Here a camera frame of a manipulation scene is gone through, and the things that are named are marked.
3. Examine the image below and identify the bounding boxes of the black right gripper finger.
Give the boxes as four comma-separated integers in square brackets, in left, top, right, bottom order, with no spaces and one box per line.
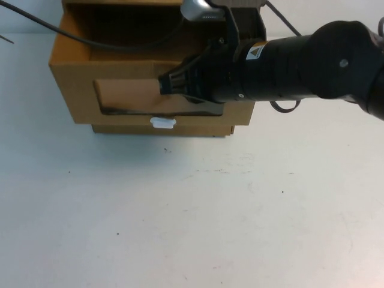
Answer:
[160,85,225,117]
[158,40,224,87]

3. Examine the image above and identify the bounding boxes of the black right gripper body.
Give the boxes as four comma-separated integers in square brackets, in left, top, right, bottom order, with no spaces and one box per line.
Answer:
[188,38,271,104]

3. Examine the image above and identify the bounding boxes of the white plastic pull tab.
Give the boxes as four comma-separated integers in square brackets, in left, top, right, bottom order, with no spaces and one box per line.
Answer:
[149,117,178,130]

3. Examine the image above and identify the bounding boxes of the open-top cardboard drawer with window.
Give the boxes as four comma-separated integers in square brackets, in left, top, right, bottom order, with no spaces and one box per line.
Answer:
[49,29,256,127]

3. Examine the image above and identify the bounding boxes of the cardboard drawer with dark window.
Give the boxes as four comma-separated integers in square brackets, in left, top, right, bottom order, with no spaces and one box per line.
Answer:
[91,122,232,137]

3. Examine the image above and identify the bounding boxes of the dark looped cable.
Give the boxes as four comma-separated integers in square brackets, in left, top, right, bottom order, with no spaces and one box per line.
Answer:
[269,100,302,115]

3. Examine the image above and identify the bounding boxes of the dark wrist camera mount bracket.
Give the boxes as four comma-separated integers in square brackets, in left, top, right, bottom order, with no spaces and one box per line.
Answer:
[209,0,265,62]

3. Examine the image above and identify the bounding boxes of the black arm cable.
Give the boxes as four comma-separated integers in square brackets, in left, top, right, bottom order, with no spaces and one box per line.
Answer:
[265,0,302,36]

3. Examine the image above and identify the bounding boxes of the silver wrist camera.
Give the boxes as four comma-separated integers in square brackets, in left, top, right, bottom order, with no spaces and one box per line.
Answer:
[182,0,229,22]

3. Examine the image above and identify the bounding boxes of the long black camera cable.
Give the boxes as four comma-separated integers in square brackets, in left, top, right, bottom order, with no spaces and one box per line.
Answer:
[4,0,193,52]

